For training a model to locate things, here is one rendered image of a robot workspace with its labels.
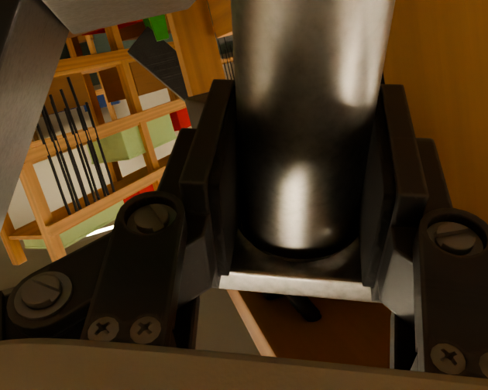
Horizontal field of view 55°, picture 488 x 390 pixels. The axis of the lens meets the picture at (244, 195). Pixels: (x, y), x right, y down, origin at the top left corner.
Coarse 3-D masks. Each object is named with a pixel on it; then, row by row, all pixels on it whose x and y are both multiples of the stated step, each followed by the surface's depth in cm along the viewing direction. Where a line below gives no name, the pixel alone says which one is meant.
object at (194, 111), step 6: (192, 96) 46; (198, 96) 44; (204, 96) 42; (186, 102) 46; (192, 102) 42; (198, 102) 39; (204, 102) 36; (192, 108) 43; (198, 108) 39; (192, 114) 44; (198, 114) 40; (192, 120) 45; (198, 120) 41; (192, 126) 46; (264, 294) 35; (270, 294) 35; (276, 294) 35; (282, 294) 35
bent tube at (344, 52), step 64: (256, 0) 8; (320, 0) 7; (384, 0) 8; (256, 64) 8; (320, 64) 8; (256, 128) 9; (320, 128) 9; (256, 192) 11; (320, 192) 10; (256, 256) 12; (320, 256) 11
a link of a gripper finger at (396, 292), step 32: (384, 96) 10; (384, 128) 10; (384, 160) 9; (416, 160) 9; (384, 192) 8; (416, 192) 8; (384, 224) 9; (416, 224) 8; (384, 256) 9; (384, 288) 9
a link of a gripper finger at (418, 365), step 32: (448, 224) 8; (480, 224) 8; (416, 256) 8; (448, 256) 7; (480, 256) 7; (416, 288) 7; (448, 288) 7; (480, 288) 7; (416, 320) 7; (448, 320) 7; (480, 320) 7; (416, 352) 9; (448, 352) 6; (480, 352) 6
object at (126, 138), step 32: (96, 32) 387; (128, 32) 396; (64, 64) 297; (96, 64) 320; (128, 64) 352; (64, 96) 296; (96, 96) 379; (128, 96) 355; (96, 128) 317; (128, 128) 349; (160, 128) 384; (32, 160) 274; (64, 160) 293; (96, 160) 316; (160, 160) 442; (32, 192) 278; (96, 192) 314; (128, 192) 339; (32, 224) 322; (64, 224) 291; (96, 224) 326
